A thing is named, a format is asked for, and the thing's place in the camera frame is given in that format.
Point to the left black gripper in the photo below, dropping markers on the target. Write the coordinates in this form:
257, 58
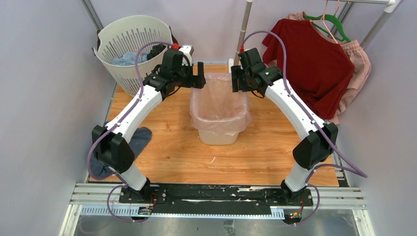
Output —
194, 81

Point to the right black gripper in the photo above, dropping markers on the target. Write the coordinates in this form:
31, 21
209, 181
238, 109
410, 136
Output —
237, 72

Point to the pink plastic trash bag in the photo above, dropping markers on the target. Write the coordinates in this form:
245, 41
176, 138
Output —
217, 109

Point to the beige plastic trash bin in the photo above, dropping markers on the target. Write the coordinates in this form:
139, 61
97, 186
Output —
217, 139

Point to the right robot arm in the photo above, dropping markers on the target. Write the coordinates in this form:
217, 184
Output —
316, 136

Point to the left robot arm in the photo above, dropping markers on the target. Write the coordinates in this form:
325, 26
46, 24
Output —
111, 141

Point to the black plastic bag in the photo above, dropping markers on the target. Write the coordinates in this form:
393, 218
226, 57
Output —
155, 51

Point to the blue plastic bag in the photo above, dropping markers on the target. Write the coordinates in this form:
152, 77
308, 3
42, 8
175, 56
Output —
128, 58

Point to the white slotted laundry basket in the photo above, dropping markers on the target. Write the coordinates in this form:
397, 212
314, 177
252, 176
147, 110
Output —
128, 35

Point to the red t-shirt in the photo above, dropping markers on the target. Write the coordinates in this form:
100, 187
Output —
318, 70

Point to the grey-blue cloth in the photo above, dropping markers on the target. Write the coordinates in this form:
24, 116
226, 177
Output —
140, 139

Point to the clothes rack pole with foot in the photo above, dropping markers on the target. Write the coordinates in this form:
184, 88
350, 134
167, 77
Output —
235, 60

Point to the pink clothes hanger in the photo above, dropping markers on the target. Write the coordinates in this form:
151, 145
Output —
327, 18

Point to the green clothes hanger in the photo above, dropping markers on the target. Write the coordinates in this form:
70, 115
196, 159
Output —
343, 37

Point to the corner aluminium profile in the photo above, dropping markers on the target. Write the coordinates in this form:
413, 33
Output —
90, 10

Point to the pink garment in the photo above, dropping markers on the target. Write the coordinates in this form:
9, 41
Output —
361, 63

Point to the right rack pole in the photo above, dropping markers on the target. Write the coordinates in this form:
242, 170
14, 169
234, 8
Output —
390, 6

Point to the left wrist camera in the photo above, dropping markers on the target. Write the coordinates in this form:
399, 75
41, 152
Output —
187, 51

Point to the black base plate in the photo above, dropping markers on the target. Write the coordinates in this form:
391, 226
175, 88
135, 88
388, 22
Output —
208, 199

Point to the aluminium frame rail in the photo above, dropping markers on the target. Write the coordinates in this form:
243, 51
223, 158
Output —
95, 210

